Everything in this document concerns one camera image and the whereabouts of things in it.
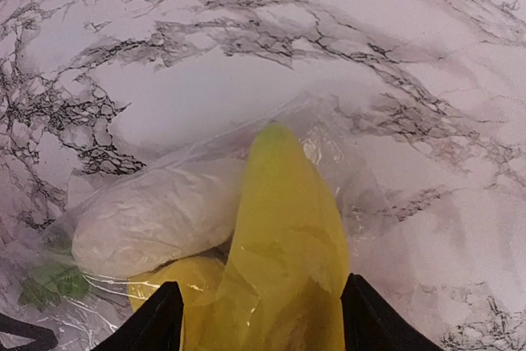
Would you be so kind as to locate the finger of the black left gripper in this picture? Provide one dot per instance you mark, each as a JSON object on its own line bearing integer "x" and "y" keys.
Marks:
{"x": 42, "y": 339}

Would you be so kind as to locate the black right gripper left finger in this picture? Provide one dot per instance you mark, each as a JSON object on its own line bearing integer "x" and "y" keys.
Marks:
{"x": 155, "y": 326}

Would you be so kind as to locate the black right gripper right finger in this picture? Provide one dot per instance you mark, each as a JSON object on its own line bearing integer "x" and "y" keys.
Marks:
{"x": 382, "y": 318}

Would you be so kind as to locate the clear zip top bag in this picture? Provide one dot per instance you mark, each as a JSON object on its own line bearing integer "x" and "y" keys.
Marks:
{"x": 376, "y": 247}

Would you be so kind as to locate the yellow fake banana bunch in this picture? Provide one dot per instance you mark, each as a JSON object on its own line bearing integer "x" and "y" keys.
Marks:
{"x": 281, "y": 285}

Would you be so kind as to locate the white fake radish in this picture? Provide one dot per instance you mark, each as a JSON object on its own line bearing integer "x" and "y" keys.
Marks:
{"x": 165, "y": 213}

